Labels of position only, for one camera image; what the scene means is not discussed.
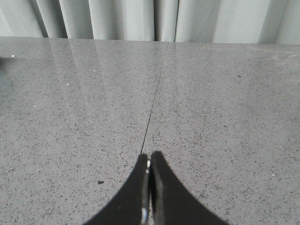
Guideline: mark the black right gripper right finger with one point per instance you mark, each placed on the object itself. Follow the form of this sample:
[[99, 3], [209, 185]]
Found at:
[[172, 203]]

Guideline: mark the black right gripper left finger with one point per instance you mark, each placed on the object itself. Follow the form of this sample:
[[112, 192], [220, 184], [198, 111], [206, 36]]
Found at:
[[130, 206]]

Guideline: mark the grey white curtain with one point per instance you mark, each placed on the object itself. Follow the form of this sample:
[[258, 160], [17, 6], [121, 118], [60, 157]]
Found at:
[[217, 21]]

